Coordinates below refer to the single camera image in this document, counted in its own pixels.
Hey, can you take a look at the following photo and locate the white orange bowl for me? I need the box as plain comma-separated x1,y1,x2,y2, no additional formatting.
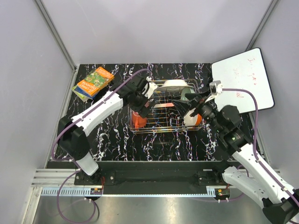
183,111,202,126

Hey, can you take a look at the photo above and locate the pink beige plate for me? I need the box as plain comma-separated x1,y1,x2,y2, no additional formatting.
154,103,174,108

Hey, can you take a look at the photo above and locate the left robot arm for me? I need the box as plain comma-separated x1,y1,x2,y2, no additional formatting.
56,75,158,185

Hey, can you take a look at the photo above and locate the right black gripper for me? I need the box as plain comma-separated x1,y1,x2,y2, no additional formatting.
171,89,224,133

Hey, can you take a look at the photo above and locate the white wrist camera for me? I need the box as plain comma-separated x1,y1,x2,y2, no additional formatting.
209,80,223,96
142,77,158,99

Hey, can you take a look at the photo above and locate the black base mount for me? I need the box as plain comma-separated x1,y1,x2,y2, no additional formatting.
46,161,271,196

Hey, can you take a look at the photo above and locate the white board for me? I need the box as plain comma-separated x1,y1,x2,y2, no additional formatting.
211,48,275,113

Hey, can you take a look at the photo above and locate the wire dish rack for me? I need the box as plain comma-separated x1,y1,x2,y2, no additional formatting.
128,90,204,133

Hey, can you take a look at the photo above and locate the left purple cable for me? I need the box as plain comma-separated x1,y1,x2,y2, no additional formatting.
50,69,151,222

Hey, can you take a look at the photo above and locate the aluminium rail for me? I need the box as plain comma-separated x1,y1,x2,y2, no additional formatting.
31,169,226,197

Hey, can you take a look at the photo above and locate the orange mug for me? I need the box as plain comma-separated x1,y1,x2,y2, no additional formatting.
132,112,147,129

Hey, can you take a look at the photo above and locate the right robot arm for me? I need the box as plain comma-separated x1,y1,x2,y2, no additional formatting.
173,93,299,224

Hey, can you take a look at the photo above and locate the purple cable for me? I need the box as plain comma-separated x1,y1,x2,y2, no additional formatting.
50,69,151,222
193,88,299,203

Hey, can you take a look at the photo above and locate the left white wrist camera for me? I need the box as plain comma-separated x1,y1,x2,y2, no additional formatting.
142,77,158,99

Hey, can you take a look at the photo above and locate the orange book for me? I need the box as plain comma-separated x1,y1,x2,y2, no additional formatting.
72,67,114,102

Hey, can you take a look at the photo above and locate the white scalloped plate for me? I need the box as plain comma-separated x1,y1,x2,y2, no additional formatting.
156,79,193,92

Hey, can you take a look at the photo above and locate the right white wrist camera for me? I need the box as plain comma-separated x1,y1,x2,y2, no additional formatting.
209,80,223,96

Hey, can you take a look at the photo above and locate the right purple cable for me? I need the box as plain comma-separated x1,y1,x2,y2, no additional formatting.
193,88,299,203

